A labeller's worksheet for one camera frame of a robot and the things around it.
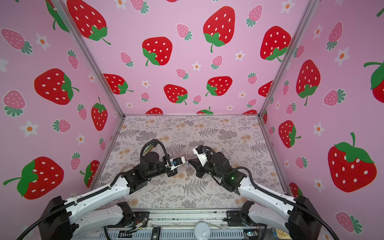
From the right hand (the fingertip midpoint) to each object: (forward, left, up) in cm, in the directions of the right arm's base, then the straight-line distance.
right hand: (189, 160), depth 73 cm
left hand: (+1, +3, 0) cm, 3 cm away
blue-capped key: (-2, 0, 0) cm, 2 cm away
